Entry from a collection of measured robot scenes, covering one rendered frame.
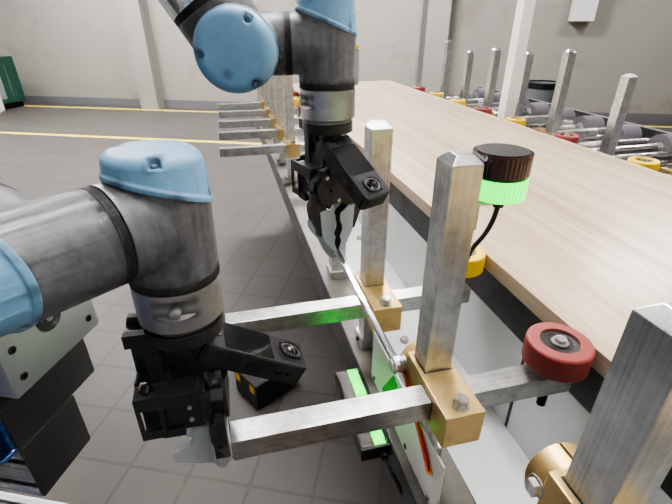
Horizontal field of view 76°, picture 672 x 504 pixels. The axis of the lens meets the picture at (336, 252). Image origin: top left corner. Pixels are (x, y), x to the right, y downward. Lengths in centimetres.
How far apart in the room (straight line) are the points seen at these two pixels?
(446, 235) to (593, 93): 693
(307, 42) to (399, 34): 631
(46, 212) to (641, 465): 39
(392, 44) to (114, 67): 450
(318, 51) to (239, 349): 36
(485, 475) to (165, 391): 54
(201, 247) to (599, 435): 31
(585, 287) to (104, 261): 66
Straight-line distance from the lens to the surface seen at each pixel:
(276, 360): 44
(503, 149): 48
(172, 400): 44
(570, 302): 71
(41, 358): 60
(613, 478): 34
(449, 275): 49
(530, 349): 60
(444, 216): 46
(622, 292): 78
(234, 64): 44
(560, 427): 76
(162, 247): 34
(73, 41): 877
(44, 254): 31
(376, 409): 54
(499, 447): 85
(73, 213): 32
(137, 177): 33
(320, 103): 59
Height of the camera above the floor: 126
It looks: 28 degrees down
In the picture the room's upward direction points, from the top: straight up
